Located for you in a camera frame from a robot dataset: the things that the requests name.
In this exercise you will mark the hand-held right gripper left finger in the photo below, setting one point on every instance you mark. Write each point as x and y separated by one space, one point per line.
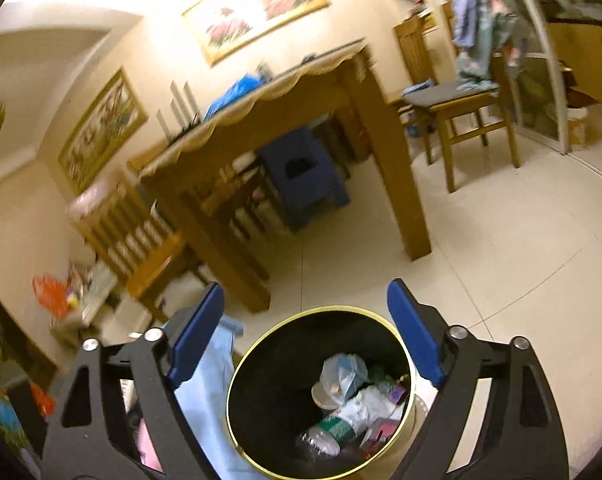
191 340

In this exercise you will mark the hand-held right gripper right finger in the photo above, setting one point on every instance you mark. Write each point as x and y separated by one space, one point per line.
416 340

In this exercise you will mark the black gold-rimmed trash bin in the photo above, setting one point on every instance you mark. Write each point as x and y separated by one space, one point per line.
271 385

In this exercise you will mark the purple wrapper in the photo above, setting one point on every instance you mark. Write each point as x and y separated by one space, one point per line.
398 393

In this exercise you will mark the blue printed tablecloth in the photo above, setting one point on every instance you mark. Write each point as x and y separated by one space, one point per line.
206 400

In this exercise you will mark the wooden chair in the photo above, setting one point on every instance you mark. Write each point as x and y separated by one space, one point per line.
146 265
231 200
461 125

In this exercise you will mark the low coffee table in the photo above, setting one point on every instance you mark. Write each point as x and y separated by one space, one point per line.
106 310

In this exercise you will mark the yellow blue toy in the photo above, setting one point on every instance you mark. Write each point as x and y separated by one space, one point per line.
72 301

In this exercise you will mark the clear plastic bottle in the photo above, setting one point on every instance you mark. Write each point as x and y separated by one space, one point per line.
326 435

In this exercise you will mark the orange plastic bag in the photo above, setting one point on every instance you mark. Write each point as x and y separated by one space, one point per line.
51 292

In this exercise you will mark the red cardboard box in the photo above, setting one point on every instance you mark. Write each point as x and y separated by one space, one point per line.
43 401

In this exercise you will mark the blue plastic stool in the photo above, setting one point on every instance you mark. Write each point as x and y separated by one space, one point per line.
306 195

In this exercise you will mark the blue cardboard box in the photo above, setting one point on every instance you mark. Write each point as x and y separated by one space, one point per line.
1 417

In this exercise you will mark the wooden dining table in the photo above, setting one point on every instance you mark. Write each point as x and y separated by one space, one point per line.
381 125

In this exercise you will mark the framed landscape painting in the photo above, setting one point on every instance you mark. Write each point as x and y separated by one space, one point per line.
101 127

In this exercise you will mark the white upright rods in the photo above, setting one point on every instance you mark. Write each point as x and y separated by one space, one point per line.
181 105

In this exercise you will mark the scalloped cream table cover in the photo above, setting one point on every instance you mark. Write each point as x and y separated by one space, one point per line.
261 105

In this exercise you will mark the grey seat cushion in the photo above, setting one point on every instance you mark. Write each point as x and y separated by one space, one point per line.
446 94

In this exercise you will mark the blue plastic bag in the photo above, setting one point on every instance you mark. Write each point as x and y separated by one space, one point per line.
236 92

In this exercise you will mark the cream plastic bucket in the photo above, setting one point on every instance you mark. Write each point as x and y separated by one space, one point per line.
576 130

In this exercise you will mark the glass sliding door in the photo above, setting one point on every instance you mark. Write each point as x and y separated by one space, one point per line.
556 85

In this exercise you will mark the hanging clothes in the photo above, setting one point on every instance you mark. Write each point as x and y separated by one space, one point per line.
476 35

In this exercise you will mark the wooden cabinet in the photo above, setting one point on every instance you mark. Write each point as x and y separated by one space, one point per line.
586 55

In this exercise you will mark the framed flower painting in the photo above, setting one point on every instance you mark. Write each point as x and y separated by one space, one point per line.
256 10

